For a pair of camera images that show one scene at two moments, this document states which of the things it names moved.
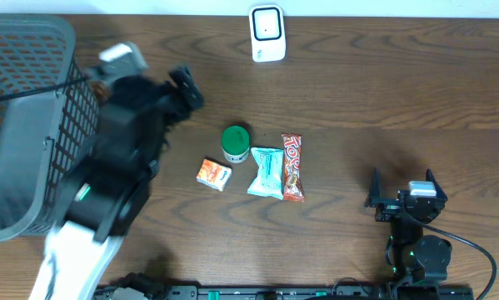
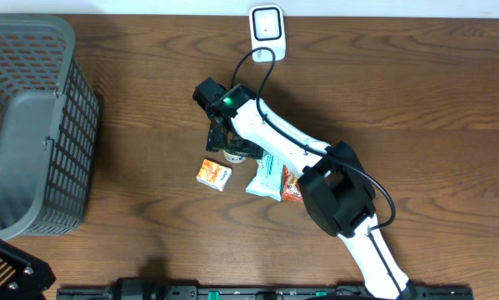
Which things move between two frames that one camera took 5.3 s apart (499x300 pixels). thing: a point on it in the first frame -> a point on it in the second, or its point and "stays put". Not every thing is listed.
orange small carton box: [214, 173] stays put
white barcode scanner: [267, 32] stays put
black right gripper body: [388, 209] -> [233, 142]
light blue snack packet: [268, 182] stays put
